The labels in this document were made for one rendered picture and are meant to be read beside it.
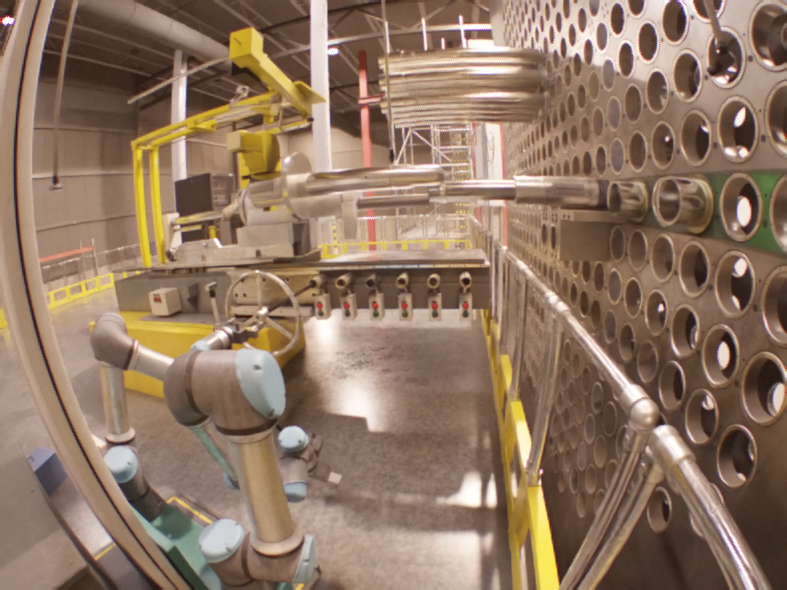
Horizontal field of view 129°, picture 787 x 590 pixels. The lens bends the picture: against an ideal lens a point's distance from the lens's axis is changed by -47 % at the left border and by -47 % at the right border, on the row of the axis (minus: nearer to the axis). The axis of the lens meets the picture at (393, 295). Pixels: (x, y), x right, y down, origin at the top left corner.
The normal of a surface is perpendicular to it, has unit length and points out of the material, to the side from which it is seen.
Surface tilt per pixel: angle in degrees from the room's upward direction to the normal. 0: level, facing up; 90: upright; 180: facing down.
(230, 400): 81
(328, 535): 0
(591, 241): 90
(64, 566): 0
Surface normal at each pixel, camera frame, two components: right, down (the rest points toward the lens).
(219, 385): 0.02, -0.18
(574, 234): -0.18, 0.25
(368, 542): -0.05, -0.97
